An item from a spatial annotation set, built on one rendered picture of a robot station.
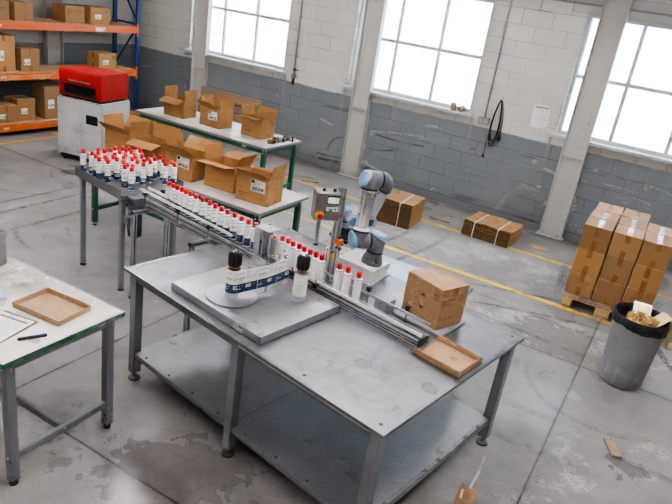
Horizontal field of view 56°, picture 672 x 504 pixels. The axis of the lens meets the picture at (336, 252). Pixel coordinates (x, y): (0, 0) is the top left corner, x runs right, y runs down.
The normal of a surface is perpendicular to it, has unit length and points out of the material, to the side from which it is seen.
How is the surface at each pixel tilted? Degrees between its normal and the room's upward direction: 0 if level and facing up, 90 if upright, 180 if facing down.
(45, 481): 0
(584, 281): 87
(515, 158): 90
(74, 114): 90
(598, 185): 90
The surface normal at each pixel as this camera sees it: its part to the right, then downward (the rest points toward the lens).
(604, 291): -0.53, 0.25
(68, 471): 0.15, -0.92
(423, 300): -0.78, 0.13
